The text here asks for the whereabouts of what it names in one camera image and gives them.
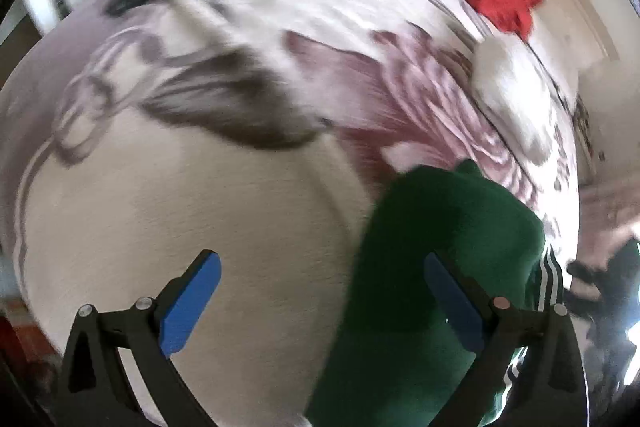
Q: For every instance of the floral bed blanket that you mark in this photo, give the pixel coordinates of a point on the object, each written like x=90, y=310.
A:
x=375, y=72

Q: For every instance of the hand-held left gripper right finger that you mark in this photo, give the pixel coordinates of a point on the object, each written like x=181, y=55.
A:
x=452, y=302

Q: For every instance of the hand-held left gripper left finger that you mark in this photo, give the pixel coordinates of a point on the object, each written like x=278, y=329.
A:
x=190, y=302

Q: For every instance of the pile of clothes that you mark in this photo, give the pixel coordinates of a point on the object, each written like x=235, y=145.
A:
x=620, y=272

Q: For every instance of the white pillow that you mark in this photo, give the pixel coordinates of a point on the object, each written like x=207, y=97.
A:
x=500, y=72

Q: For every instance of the nightstand clutter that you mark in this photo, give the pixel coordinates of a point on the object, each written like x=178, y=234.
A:
x=587, y=132

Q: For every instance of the green varsity jacket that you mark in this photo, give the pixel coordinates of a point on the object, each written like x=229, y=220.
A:
x=425, y=232

